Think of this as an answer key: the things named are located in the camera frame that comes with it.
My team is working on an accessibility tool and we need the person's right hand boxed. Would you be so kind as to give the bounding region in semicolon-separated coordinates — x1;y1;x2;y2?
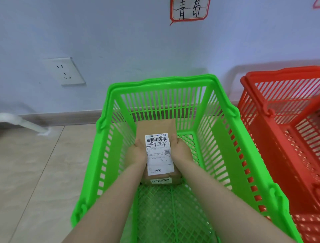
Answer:
170;133;194;166

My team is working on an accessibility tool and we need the person's left hand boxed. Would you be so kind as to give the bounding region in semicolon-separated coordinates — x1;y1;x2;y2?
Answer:
124;137;148;168

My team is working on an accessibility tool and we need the clear-taped cardboard box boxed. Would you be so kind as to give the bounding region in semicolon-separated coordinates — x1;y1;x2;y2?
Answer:
136;119;183;187

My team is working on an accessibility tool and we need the green plastic basket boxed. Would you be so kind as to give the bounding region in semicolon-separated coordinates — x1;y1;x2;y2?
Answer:
70;74;304;243

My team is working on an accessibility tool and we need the red plastic basket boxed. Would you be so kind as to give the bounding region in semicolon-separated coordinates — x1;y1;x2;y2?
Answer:
237;65;320;243

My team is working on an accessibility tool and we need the person's left forearm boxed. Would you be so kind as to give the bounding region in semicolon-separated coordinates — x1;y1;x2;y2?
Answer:
62;160;148;243

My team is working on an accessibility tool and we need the person's right forearm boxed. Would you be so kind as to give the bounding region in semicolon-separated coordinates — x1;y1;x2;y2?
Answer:
175;160;297;243

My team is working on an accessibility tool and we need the grey skirting board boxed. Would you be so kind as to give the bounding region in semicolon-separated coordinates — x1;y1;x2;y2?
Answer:
20;109;103;127

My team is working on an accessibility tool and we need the white wall socket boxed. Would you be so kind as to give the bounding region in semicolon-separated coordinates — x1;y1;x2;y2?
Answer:
42;57;86;86

